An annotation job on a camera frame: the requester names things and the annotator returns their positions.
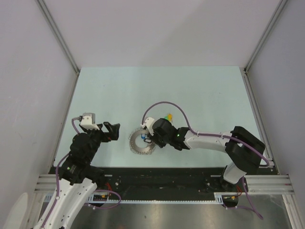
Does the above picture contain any white cable duct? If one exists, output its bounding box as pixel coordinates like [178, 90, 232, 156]
[44, 192, 229, 206]

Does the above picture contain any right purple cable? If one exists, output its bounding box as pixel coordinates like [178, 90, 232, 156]
[142, 101, 274, 220]

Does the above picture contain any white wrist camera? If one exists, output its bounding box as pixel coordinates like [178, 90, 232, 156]
[80, 113, 101, 130]
[141, 117, 156, 133]

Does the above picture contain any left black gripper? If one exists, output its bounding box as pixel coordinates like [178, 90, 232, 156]
[83, 121, 120, 161]

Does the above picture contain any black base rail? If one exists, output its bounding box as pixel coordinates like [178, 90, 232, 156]
[49, 167, 244, 201]

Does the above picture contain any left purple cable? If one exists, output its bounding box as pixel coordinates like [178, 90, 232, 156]
[40, 116, 122, 229]

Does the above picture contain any purple cable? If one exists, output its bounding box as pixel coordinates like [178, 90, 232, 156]
[142, 101, 274, 220]
[40, 116, 122, 229]

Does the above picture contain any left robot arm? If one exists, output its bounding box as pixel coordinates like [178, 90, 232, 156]
[35, 122, 120, 229]

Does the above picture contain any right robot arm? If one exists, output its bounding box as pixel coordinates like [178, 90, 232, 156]
[142, 117, 265, 191]

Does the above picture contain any yellow key tag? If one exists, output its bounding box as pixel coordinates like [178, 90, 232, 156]
[167, 114, 173, 120]

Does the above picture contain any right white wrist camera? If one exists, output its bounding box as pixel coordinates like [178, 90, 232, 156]
[141, 117, 156, 133]

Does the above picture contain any large metal key organizer ring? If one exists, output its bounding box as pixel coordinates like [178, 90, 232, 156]
[128, 127, 157, 156]

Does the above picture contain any black key tag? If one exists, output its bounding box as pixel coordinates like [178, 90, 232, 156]
[143, 138, 152, 144]

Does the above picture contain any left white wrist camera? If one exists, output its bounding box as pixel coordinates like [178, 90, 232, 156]
[80, 113, 101, 130]

